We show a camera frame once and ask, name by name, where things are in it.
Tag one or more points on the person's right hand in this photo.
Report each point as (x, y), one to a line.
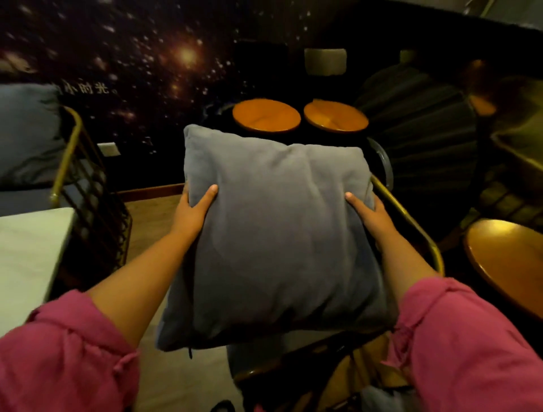
(373, 221)

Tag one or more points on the person's left hand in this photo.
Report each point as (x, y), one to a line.
(190, 217)

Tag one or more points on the person's right thumb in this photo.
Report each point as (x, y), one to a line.
(359, 204)

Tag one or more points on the person's left thumb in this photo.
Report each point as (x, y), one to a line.
(206, 197)

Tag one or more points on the grey square cushion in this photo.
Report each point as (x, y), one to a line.
(275, 237)

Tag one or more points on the person's left forearm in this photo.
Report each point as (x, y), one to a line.
(146, 273)

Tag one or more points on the person's right forearm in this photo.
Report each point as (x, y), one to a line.
(403, 267)

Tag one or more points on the round wooden stool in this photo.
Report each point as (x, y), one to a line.
(336, 115)
(266, 115)

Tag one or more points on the round wooden table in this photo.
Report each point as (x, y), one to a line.
(507, 261)

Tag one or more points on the pink right sleeve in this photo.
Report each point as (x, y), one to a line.
(466, 348)

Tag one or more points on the pink sleeve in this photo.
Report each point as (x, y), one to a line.
(63, 356)
(466, 348)

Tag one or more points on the white rectangular table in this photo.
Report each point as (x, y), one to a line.
(29, 263)

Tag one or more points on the grey cushion on sofa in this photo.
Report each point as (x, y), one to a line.
(27, 133)

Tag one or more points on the pink left sleeve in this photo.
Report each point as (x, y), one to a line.
(63, 356)

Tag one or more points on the white wall socket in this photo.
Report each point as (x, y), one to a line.
(107, 149)

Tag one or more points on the gold metal frame sofa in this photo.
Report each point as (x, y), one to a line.
(85, 195)

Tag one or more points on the white wall panel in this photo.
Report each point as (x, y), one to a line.
(325, 61)

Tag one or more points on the gold metal frame chair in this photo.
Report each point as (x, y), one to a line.
(331, 365)

